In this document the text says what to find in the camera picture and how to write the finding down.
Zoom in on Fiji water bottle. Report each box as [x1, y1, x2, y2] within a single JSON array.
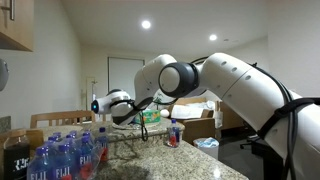
[[167, 119, 180, 148]]

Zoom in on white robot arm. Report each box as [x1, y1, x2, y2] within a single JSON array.
[[91, 53, 320, 180]]

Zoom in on pack of Fiji water bottles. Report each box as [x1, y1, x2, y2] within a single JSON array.
[[27, 127, 108, 180]]

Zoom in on green tissue box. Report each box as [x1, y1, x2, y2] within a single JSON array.
[[134, 110, 161, 124]]

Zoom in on beige sofa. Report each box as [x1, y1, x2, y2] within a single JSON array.
[[168, 97, 246, 144]]

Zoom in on white trash bin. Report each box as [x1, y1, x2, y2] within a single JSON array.
[[193, 137, 219, 159]]

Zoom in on wooden chair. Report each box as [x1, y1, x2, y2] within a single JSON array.
[[30, 110, 96, 128]]

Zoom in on dark drink jar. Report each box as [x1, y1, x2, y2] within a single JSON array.
[[3, 129, 30, 180]]

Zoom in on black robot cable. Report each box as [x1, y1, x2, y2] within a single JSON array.
[[138, 109, 149, 142]]

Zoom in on wall telephone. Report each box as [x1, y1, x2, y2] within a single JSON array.
[[0, 59, 9, 91]]

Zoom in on wooden wall cabinets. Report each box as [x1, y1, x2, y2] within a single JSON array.
[[0, 0, 34, 52]]

